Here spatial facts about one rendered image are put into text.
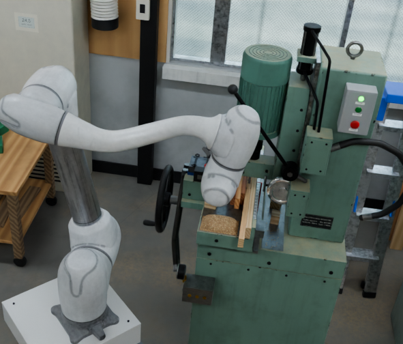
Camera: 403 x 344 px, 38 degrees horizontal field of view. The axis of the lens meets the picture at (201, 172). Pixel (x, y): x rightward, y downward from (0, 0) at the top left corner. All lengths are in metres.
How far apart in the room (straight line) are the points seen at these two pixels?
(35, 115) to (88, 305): 0.67
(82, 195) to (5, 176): 1.23
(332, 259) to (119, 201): 1.85
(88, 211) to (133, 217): 1.68
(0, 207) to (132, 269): 0.82
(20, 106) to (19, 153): 1.68
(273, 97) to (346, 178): 0.41
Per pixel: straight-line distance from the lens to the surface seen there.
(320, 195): 2.27
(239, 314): 2.54
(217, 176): 1.63
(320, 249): 2.35
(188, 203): 2.37
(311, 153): 2.07
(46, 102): 1.70
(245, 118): 1.56
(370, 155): 3.00
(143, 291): 3.21
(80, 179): 1.95
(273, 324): 2.57
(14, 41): 3.53
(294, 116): 2.14
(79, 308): 2.00
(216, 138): 1.57
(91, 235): 2.05
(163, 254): 3.43
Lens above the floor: 2.27
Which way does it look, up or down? 33 degrees down
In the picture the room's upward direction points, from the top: 5 degrees clockwise
